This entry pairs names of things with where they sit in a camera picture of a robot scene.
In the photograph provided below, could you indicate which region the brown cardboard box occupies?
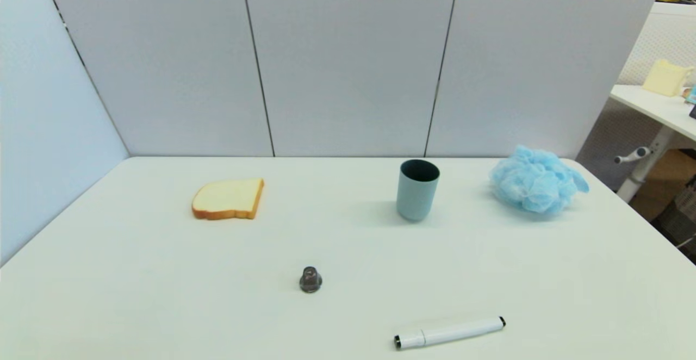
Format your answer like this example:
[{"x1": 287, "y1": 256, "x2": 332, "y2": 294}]
[{"x1": 631, "y1": 149, "x2": 696, "y2": 222}]

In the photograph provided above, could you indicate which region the pale yellow foam block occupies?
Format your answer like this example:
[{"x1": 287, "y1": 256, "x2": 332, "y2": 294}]
[{"x1": 642, "y1": 59, "x2": 695, "y2": 97}]

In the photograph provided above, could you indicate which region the white desk crank handle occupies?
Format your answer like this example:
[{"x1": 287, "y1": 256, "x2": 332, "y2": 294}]
[{"x1": 614, "y1": 146, "x2": 652, "y2": 165}]

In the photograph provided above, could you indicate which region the light blue plastic cup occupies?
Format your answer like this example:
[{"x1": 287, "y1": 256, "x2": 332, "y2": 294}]
[{"x1": 396, "y1": 159, "x2": 440, "y2": 222}]

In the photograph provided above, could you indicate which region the blue crumpled hair net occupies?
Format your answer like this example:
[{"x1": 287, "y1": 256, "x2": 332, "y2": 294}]
[{"x1": 489, "y1": 144, "x2": 590, "y2": 215}]

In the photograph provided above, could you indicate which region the toast bread slice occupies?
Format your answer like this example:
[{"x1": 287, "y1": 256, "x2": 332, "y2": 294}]
[{"x1": 191, "y1": 178, "x2": 265, "y2": 220}]

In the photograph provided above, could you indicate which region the white desk leg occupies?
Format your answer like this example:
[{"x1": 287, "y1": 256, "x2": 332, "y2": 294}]
[{"x1": 617, "y1": 125, "x2": 678, "y2": 203}]

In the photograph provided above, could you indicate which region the white side desk top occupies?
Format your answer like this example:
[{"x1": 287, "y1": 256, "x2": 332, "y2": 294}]
[{"x1": 609, "y1": 84, "x2": 696, "y2": 143}]

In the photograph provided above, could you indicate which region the white perforated panel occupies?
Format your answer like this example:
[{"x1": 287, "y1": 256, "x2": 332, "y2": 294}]
[{"x1": 575, "y1": 2, "x2": 696, "y2": 191}]

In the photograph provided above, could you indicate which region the small dark grey knob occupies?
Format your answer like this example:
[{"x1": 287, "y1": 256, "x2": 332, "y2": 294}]
[{"x1": 299, "y1": 266, "x2": 323, "y2": 294}]

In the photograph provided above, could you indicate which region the white marker with black cap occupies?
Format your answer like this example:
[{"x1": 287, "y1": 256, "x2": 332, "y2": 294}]
[{"x1": 394, "y1": 316, "x2": 507, "y2": 350}]

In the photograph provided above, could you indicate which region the grey mesh basket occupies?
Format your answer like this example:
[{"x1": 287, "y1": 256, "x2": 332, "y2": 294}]
[{"x1": 652, "y1": 181, "x2": 696, "y2": 263}]

